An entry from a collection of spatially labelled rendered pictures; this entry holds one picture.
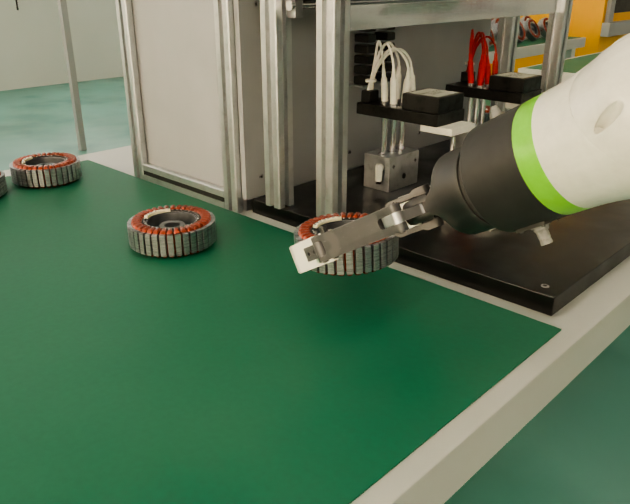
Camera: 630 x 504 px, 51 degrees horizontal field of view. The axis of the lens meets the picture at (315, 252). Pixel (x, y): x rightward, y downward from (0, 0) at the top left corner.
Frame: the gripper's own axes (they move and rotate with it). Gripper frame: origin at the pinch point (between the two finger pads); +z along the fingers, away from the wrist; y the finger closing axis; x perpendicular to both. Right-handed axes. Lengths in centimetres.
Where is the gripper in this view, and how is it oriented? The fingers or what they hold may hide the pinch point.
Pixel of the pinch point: (348, 240)
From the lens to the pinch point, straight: 70.6
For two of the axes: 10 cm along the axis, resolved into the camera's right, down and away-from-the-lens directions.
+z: -5.5, 2.3, 8.0
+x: -3.6, -9.3, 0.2
